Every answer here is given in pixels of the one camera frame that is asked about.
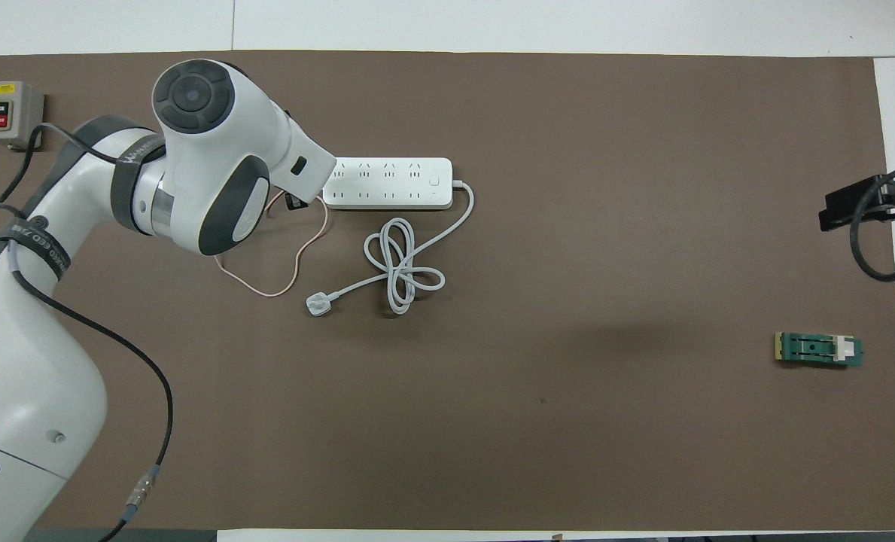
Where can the white power strip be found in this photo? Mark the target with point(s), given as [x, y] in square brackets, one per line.
[387, 183]

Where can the green knife switch block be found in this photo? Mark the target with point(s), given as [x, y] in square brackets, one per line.
[816, 349]

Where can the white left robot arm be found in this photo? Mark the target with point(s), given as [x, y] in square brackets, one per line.
[33, 376]

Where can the grey on-off switch box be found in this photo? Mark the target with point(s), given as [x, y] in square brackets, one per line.
[12, 111]

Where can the brown table mat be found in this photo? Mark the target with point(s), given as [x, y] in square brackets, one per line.
[492, 421]

